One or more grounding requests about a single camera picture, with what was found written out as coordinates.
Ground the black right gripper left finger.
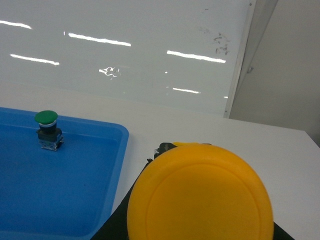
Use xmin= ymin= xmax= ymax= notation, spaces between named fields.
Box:
xmin=90 ymin=157 xmax=153 ymax=240

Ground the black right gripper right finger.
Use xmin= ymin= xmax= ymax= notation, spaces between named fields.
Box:
xmin=273 ymin=222 xmax=295 ymax=240

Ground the blue plastic tray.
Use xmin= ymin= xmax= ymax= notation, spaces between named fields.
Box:
xmin=0 ymin=108 xmax=129 ymax=240

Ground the green mushroom push button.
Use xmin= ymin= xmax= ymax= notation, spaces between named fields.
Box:
xmin=34 ymin=110 xmax=64 ymax=151

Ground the white glossy board panel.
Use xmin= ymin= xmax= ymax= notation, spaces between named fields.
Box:
xmin=0 ymin=0 xmax=256 ymax=117

